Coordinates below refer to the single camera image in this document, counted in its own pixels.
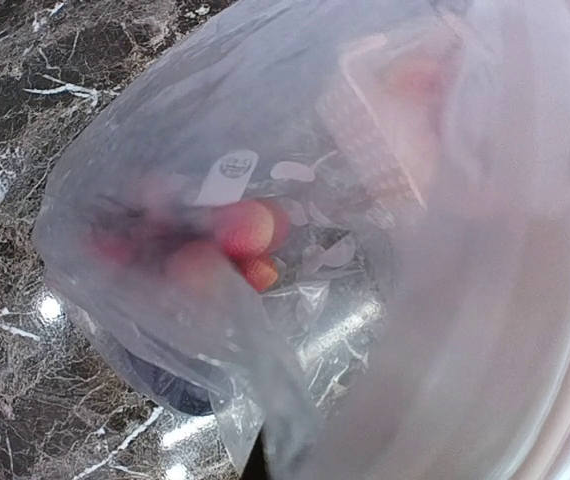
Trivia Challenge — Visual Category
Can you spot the pink perforated plastic basket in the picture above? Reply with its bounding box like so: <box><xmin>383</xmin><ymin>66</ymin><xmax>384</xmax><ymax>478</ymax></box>
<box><xmin>316</xmin><ymin>29</ymin><xmax>462</xmax><ymax>206</ymax></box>

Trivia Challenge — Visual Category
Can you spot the clear zip top bag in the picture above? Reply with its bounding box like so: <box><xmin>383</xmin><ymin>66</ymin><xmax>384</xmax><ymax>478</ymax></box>
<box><xmin>33</xmin><ymin>1</ymin><xmax>570</xmax><ymax>479</ymax></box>

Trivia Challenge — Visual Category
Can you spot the red lychee bunch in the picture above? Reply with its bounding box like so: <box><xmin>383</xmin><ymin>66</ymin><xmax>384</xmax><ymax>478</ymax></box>
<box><xmin>87</xmin><ymin>199</ymin><xmax>291</xmax><ymax>292</ymax></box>

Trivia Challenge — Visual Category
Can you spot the purple eggplant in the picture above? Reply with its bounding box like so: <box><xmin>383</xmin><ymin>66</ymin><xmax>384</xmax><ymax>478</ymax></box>
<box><xmin>126</xmin><ymin>351</ymin><xmax>213</xmax><ymax>416</ymax></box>

